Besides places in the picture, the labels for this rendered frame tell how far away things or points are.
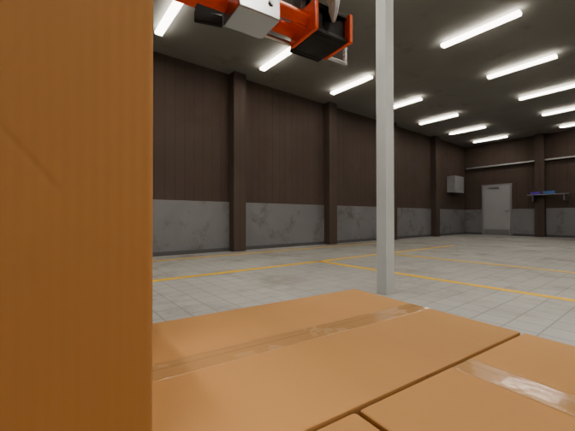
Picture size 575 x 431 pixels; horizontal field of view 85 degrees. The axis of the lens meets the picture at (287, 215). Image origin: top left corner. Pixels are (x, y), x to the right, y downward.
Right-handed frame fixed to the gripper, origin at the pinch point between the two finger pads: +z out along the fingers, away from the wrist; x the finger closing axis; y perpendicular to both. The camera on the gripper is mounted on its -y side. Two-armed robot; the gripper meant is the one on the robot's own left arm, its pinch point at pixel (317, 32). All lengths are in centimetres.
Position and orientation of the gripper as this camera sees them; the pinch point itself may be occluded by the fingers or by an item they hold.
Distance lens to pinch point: 66.3
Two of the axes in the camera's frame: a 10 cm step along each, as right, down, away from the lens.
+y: -8.4, 0.0, -5.4
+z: 0.1, 10.0, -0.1
